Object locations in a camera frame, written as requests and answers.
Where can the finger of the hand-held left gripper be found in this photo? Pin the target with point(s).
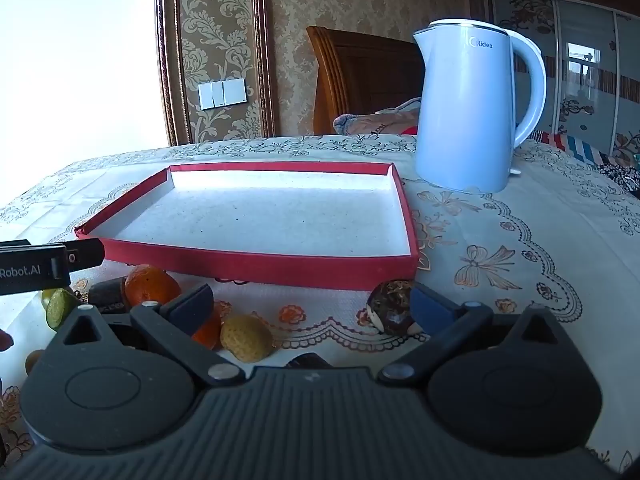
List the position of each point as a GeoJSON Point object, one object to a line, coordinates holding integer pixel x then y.
{"type": "Point", "coordinates": [87, 254]}

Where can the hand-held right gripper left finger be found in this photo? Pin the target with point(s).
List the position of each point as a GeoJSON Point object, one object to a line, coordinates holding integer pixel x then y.
{"type": "Point", "coordinates": [192, 307]}

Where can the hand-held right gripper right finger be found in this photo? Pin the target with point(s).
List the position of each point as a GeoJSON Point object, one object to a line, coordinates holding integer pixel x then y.
{"type": "Point", "coordinates": [430, 310]}

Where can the orange mandarin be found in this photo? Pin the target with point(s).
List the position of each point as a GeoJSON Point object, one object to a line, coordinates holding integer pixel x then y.
{"type": "Point", "coordinates": [210, 332]}
{"type": "Point", "coordinates": [150, 285]}

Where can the green cucumber piece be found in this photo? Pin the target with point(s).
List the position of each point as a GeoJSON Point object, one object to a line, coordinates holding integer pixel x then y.
{"type": "Point", "coordinates": [61, 310]}

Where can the small tan round fruit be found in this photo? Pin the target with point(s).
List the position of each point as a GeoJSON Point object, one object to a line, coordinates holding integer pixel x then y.
{"type": "Point", "coordinates": [246, 338]}
{"type": "Point", "coordinates": [34, 361]}

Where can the red cardboard tray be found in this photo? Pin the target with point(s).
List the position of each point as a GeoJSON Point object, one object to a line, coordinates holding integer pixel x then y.
{"type": "Point", "coordinates": [260, 215]}

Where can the person's left hand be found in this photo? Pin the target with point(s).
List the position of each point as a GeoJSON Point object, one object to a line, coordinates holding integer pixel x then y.
{"type": "Point", "coordinates": [5, 341]}

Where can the striped folded cloth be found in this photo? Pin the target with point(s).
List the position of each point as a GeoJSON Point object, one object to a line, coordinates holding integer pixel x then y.
{"type": "Point", "coordinates": [370, 121]}

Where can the light blue electric kettle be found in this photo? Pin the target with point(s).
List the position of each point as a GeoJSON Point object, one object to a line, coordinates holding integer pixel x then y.
{"type": "Point", "coordinates": [465, 110]}

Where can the dark floral bedding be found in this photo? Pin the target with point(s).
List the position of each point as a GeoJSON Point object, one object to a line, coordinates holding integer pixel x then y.
{"type": "Point", "coordinates": [620, 175]}

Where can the brown wooden headboard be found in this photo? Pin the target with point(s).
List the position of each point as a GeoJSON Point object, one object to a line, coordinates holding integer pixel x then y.
{"type": "Point", "coordinates": [365, 70]}

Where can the floral sliding door wardrobe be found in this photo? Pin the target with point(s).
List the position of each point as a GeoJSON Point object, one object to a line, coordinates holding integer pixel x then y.
{"type": "Point", "coordinates": [585, 35]}

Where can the white wall light switch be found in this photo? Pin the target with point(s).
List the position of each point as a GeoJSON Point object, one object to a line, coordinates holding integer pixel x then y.
{"type": "Point", "coordinates": [222, 93]}

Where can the brown decorative wall moulding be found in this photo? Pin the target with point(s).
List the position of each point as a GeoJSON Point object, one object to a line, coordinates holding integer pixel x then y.
{"type": "Point", "coordinates": [170, 60]}

